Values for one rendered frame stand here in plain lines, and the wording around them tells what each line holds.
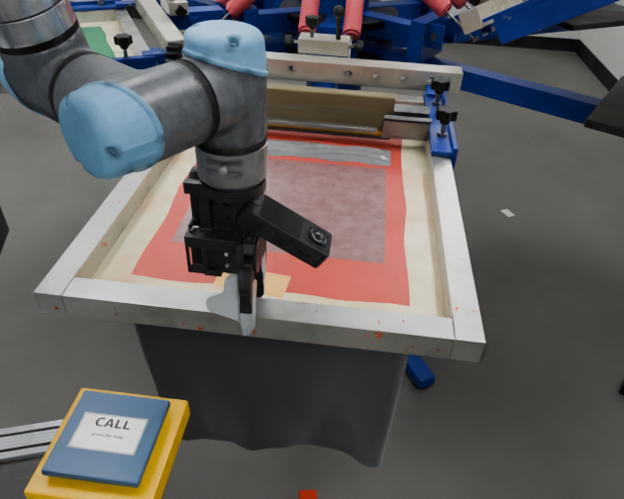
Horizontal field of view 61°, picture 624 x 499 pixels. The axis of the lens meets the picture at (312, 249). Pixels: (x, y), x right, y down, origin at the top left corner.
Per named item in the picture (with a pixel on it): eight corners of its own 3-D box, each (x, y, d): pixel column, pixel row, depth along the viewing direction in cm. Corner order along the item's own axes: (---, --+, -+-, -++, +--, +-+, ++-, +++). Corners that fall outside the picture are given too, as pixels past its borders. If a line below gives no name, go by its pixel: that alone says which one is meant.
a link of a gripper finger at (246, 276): (243, 299, 67) (244, 235, 63) (257, 301, 66) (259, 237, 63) (234, 319, 62) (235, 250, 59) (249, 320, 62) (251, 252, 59)
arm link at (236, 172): (273, 127, 58) (259, 162, 51) (273, 164, 61) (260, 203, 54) (205, 121, 58) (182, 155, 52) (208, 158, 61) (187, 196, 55)
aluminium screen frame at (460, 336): (478, 362, 68) (486, 343, 66) (40, 313, 72) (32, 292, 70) (436, 112, 130) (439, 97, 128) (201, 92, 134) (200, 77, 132)
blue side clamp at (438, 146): (451, 180, 107) (459, 149, 103) (426, 178, 107) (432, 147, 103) (440, 118, 131) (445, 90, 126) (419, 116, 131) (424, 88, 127)
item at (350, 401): (384, 472, 102) (422, 311, 76) (155, 443, 105) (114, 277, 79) (384, 457, 104) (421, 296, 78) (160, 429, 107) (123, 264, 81)
